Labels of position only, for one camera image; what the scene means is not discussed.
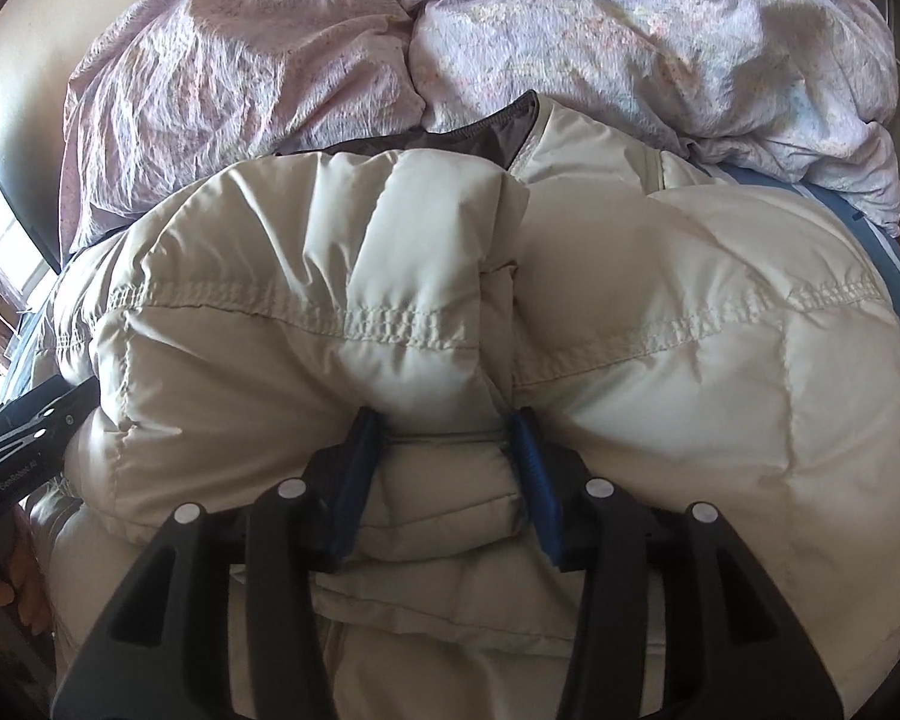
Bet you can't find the dark headboard panel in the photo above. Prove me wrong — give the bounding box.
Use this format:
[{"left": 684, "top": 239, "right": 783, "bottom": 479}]
[{"left": 0, "top": 116, "right": 70, "bottom": 272}]

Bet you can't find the blue white striped bed sheet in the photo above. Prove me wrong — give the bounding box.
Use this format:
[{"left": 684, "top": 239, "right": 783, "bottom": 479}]
[{"left": 7, "top": 161, "right": 900, "bottom": 406}]

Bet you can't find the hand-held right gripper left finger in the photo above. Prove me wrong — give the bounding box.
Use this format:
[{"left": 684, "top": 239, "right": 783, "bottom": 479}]
[{"left": 52, "top": 406, "right": 385, "bottom": 720}]

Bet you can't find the beige puffer jacket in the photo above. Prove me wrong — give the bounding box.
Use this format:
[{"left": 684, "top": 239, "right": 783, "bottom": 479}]
[{"left": 30, "top": 90, "right": 900, "bottom": 720}]

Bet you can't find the pink floral quilt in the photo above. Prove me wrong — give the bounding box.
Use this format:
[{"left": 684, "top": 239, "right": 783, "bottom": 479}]
[{"left": 58, "top": 0, "right": 900, "bottom": 260}]

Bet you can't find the person's left hand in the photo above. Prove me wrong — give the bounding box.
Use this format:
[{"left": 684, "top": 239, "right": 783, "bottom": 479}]
[{"left": 0, "top": 532, "right": 50, "bottom": 637}]

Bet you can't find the sunlit window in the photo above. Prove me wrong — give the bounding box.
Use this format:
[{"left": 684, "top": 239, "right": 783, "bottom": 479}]
[{"left": 0, "top": 229, "right": 55, "bottom": 395}]

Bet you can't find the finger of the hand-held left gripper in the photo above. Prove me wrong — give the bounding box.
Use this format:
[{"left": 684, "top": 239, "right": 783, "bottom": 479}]
[{"left": 0, "top": 379, "right": 100, "bottom": 466}]

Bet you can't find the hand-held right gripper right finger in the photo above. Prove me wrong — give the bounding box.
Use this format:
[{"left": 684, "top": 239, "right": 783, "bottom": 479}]
[{"left": 508, "top": 406, "right": 845, "bottom": 720}]

